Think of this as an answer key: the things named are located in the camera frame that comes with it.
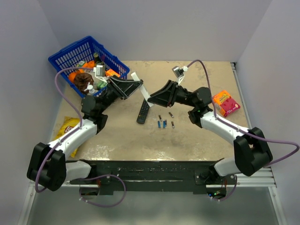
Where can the white air conditioner remote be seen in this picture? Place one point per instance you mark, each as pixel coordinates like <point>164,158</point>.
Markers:
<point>142,89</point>

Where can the orange fruit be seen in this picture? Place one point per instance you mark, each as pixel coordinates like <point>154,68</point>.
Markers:
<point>72,76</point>

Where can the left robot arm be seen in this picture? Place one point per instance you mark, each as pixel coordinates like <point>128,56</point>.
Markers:
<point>48,166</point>

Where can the orange juice carton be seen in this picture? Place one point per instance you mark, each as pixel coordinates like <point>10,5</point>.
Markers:
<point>85,66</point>

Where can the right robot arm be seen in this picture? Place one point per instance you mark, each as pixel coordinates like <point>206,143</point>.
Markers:
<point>251,152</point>

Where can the green sponge pack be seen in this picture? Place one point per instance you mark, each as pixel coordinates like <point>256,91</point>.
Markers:
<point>101,84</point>

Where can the black TV remote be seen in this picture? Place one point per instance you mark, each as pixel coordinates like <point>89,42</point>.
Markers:
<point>142,115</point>

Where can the brown crumpled bag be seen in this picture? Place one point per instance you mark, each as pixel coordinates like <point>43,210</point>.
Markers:
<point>82,80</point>

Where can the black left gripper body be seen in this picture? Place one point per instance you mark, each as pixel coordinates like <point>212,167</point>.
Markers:
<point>110,95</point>

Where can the yellow Lays chips bag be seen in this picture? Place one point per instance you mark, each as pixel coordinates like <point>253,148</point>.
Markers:
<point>68,124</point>

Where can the blue plastic basket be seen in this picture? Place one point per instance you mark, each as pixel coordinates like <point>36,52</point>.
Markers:
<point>81,53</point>

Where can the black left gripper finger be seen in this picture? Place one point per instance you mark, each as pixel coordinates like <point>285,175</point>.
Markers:
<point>128,88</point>
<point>119,80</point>

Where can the pink orange snack box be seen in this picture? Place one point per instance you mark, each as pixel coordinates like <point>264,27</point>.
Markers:
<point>225,104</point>

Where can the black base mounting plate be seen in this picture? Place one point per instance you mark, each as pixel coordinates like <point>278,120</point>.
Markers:
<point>153,176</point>

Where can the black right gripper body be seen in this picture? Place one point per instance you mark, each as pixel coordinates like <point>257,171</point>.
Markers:
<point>182,96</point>

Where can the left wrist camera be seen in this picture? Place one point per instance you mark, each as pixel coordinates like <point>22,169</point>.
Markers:
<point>99,73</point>

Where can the white pump bottle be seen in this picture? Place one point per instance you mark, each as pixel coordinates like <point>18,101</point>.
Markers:
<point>90,90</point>

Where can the orange pink box in basket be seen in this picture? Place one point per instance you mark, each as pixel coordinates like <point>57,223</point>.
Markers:
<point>111,72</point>

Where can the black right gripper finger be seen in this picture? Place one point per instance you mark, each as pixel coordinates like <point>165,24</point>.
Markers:
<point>164,99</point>
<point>166,90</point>

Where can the green glass bottle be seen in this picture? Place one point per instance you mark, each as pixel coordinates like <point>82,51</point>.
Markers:
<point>97,59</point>

